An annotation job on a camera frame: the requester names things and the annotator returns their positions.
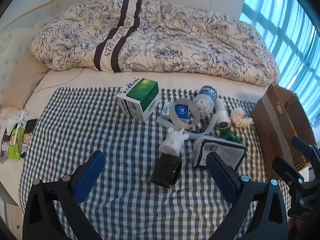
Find clear floss bottle blue label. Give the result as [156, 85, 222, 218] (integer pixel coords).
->
[194, 86, 217, 115]

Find white tufted headboard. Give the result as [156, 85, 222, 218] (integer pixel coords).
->
[1, 28, 36, 100]

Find beige pillow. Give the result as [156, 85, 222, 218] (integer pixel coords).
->
[1, 52, 49, 109]

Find green cartoon tissue pack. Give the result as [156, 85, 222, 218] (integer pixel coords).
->
[8, 128, 32, 160]

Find brown cardboard box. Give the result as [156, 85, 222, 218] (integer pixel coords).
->
[251, 85, 316, 179]

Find black pouch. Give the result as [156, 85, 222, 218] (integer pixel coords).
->
[150, 153, 182, 189]

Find teal window curtain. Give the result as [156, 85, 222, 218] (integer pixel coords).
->
[240, 0, 319, 127]

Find small blue white packet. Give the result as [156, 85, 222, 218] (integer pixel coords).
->
[161, 102, 174, 120]

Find white tape roll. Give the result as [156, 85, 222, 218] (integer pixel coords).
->
[169, 98, 201, 130]

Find white plug-in device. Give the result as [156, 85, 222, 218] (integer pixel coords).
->
[215, 98, 231, 129]

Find white figurine toy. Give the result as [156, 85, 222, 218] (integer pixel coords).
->
[159, 127, 189, 157]

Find cream lace cloth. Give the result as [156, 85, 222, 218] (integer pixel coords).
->
[230, 107, 254, 128]

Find green white carton box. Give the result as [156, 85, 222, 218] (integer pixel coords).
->
[116, 77, 161, 122]

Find floral patterned duvet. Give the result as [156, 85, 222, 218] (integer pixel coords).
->
[30, 0, 280, 86]

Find black white tissue pack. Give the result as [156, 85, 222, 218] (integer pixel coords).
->
[193, 135, 247, 170]

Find black phone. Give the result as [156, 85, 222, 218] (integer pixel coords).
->
[24, 119, 38, 133]

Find green snack bag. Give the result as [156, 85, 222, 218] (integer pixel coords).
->
[219, 128, 242, 144]

